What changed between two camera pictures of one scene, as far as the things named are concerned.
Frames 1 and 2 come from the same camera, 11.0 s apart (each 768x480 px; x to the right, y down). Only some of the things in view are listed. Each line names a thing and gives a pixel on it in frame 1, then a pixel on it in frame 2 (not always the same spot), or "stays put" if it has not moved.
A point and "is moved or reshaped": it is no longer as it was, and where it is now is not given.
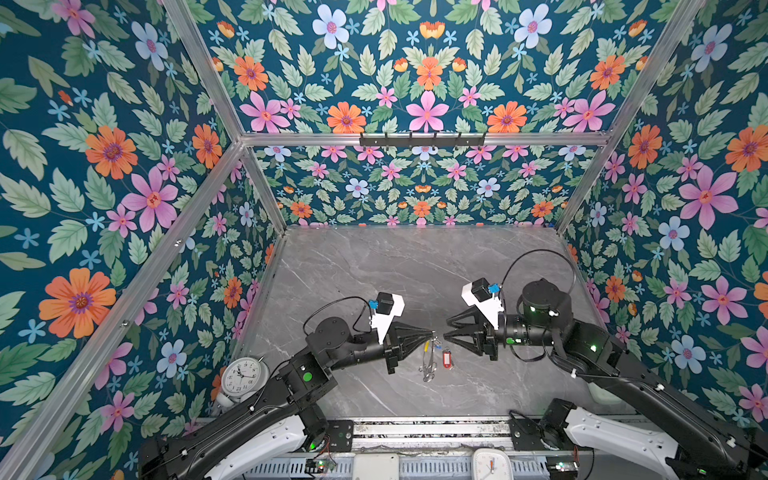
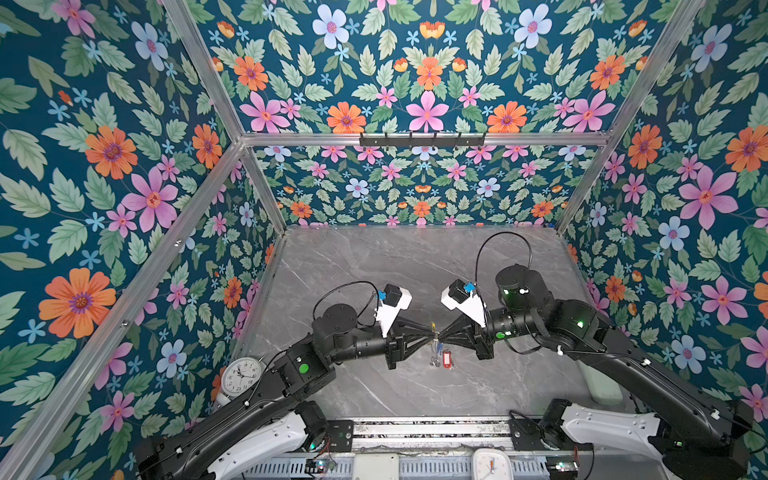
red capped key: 447,360 stays put
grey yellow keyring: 429,367 is moved or reshaped
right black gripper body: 489,340 stays put
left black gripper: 394,343 stays put
